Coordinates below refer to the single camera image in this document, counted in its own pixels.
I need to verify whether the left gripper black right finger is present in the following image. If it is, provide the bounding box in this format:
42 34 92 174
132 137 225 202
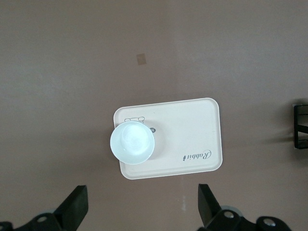
197 183 295 231

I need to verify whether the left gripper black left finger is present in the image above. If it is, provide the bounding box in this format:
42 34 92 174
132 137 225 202
0 185 89 231

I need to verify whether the cream tray with Rabbit print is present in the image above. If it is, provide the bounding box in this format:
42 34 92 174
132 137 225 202
113 97 225 181

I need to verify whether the white bowl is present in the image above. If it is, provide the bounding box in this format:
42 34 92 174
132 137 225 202
109 121 156 165

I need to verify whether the brown tape patch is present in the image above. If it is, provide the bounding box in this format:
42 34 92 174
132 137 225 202
136 53 148 66

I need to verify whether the black wire cup rack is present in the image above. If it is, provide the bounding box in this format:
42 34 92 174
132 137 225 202
293 103 308 150

